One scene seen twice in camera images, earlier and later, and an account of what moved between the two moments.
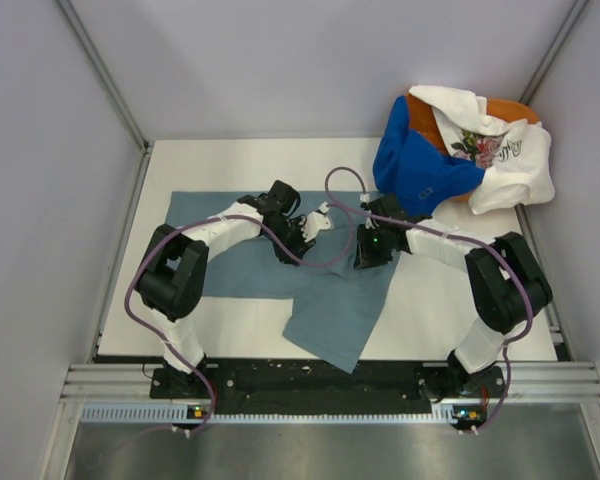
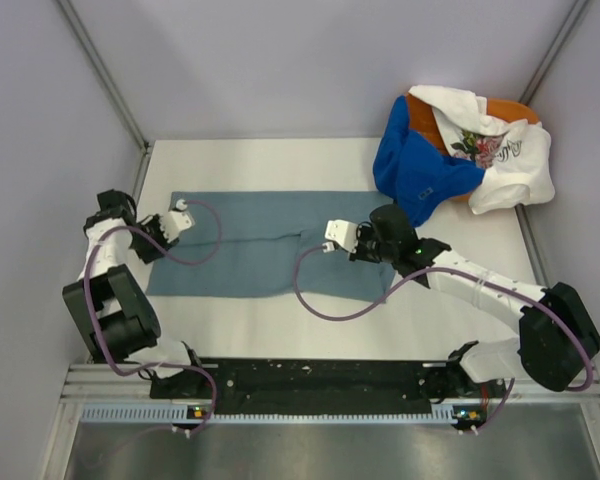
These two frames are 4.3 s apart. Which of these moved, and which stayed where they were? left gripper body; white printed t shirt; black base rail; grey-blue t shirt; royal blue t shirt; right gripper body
Moved: grey-blue t shirt; left gripper body
Stayed: right gripper body; white printed t shirt; royal blue t shirt; black base rail
